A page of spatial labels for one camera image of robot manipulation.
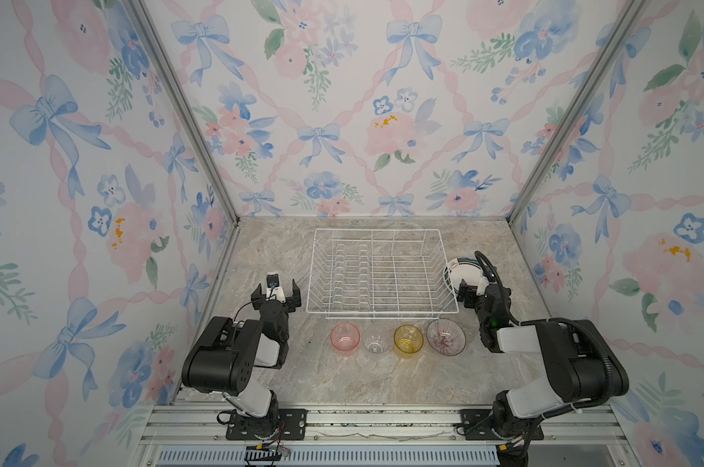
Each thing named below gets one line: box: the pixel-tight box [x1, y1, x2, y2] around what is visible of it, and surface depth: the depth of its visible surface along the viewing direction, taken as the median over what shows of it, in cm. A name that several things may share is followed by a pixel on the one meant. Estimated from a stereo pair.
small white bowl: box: [425, 318, 467, 358], surface depth 89 cm
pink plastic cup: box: [330, 322, 361, 357], surface depth 89 cm
